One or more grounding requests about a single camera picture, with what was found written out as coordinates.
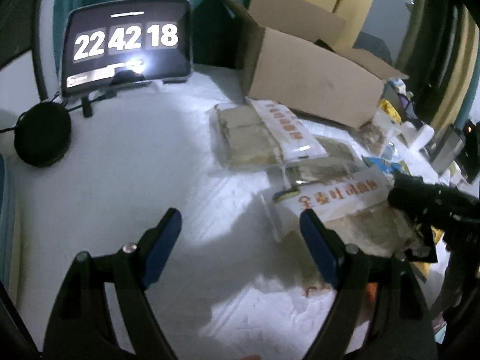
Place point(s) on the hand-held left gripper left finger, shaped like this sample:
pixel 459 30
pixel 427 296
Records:
pixel 162 249

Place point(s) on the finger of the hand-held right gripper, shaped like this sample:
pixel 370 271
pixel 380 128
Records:
pixel 423 198

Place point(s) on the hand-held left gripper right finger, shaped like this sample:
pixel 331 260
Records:
pixel 318 249

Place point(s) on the blue yellow snack packet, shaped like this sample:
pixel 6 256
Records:
pixel 386 165

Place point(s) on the clear sandwich packet orange label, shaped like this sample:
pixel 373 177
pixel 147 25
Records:
pixel 348 202
pixel 255 135

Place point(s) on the cardboard box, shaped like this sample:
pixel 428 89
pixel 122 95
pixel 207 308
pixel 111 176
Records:
pixel 300 75

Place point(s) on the white quilted table cover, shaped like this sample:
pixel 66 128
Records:
pixel 131 180

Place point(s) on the yellow plastic bag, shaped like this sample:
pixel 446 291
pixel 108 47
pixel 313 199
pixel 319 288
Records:
pixel 388 110

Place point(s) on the black usb adapter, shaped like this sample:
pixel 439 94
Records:
pixel 87 107

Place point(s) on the black round speaker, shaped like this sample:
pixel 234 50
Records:
pixel 42 133

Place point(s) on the dark glass window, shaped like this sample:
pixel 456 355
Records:
pixel 390 15

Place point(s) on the tablet with clock display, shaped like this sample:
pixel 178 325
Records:
pixel 127 45

